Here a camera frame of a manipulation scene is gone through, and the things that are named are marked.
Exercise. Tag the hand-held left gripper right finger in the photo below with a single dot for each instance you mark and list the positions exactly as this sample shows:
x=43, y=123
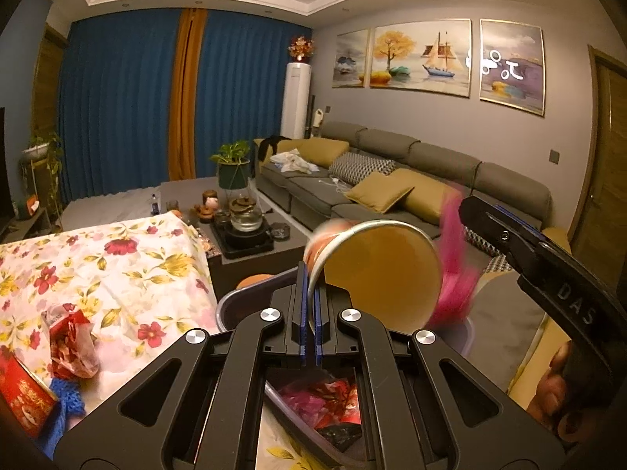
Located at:
x=319, y=333

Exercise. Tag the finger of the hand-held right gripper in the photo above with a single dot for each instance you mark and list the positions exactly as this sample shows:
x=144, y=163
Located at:
x=494, y=235
x=521, y=224

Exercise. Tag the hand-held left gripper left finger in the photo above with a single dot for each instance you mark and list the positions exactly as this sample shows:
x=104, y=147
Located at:
x=302, y=323

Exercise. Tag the pink plastic bag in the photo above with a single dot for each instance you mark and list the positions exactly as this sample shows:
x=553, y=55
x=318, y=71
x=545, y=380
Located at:
x=458, y=264

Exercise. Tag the dark plastic bin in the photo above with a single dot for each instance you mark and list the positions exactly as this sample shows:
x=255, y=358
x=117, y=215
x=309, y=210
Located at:
x=235, y=311

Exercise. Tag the red snack wrapper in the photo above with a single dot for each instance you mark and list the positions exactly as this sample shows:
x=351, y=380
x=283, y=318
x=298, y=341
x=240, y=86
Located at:
x=338, y=401

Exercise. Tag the pink paper cup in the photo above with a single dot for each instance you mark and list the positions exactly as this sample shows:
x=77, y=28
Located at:
x=382, y=274

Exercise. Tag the black plastic bag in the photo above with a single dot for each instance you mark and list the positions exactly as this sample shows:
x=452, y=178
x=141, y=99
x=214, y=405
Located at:
x=340, y=438

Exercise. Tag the clear wrapper with red print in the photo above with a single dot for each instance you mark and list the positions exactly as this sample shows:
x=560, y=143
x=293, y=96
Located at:
x=73, y=342

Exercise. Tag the blue crochet cloth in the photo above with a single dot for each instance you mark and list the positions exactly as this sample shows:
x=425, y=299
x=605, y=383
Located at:
x=66, y=411

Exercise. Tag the red packet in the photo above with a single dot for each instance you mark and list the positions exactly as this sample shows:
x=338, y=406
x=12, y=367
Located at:
x=27, y=396

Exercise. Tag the person's right hand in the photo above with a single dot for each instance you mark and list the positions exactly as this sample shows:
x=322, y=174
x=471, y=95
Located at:
x=551, y=391

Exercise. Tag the black and white patterned cushion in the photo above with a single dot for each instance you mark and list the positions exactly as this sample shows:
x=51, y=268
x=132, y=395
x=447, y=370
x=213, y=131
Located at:
x=362, y=167
x=492, y=257

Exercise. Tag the orange stool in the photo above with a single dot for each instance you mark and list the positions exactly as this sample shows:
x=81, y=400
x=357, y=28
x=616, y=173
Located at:
x=254, y=281

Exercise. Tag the grey coffee table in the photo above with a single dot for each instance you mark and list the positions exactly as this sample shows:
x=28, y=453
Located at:
x=289, y=254

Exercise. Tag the dark ashtray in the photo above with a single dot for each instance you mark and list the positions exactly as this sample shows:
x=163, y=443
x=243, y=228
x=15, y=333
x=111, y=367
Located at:
x=282, y=231

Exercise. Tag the black induction stove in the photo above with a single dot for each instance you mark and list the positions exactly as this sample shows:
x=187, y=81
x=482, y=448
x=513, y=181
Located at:
x=242, y=242

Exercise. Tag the wooden door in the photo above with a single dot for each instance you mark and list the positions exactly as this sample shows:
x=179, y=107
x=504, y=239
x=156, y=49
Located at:
x=610, y=156

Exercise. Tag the glass kettle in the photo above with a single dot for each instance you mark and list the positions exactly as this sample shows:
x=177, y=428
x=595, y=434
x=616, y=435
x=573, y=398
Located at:
x=245, y=215

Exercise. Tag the grey sofa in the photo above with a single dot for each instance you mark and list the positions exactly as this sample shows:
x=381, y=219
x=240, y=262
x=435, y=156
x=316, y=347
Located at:
x=392, y=156

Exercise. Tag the brown clay teapot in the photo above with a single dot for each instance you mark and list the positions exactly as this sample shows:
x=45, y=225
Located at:
x=205, y=212

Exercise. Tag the purple sky painting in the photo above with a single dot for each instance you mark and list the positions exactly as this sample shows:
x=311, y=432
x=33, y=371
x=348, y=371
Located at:
x=512, y=66

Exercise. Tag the white clothing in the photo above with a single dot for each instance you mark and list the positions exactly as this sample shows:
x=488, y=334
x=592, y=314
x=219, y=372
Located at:
x=294, y=162

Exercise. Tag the potted plant in dark pot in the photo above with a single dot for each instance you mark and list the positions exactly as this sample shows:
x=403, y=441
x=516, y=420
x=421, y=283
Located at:
x=232, y=166

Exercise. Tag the glass cup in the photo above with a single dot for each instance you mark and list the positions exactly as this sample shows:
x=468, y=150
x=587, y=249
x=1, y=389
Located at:
x=172, y=205

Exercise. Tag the black clothing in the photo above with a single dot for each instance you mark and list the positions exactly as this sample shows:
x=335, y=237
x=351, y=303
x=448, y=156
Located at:
x=269, y=146

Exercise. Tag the small dark bottle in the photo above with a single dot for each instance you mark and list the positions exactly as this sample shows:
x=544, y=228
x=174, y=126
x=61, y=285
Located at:
x=154, y=204

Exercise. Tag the sailboat and tree painting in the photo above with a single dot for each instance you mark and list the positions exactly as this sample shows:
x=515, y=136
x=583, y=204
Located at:
x=421, y=56

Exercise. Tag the floral tablecloth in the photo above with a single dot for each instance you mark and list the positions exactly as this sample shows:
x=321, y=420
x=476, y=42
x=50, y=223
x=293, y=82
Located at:
x=112, y=279

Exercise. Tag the upright vacuum cleaner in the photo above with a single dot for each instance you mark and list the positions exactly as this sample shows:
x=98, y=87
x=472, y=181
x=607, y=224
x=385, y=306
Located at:
x=316, y=120

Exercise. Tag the white standing air conditioner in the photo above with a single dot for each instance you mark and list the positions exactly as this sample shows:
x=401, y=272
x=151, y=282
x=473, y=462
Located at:
x=296, y=100

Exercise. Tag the small grey landscape painting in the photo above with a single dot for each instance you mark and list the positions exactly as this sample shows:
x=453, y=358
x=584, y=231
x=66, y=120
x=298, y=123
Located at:
x=350, y=58

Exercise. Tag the blue curtain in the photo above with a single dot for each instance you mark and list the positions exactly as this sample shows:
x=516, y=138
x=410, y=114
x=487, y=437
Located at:
x=117, y=103
x=245, y=83

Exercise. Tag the orange curtain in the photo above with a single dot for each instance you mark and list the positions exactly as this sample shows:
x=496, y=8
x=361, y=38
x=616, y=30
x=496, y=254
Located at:
x=185, y=93

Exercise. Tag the red flower decoration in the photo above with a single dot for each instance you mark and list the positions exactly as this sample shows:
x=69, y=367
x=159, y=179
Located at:
x=300, y=48

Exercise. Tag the dark television cabinet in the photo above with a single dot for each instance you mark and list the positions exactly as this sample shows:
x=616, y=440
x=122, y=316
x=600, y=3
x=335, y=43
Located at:
x=29, y=225

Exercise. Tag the trailing plant on gold stand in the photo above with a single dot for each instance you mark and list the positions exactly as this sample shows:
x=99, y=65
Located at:
x=44, y=156

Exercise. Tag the black television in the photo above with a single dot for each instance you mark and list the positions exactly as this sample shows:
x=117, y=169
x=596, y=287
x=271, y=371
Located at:
x=4, y=166

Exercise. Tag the wall switch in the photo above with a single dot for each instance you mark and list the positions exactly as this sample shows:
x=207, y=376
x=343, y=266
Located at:
x=554, y=156

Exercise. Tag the wooden wall panel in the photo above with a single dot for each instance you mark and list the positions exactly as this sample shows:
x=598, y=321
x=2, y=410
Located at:
x=49, y=83

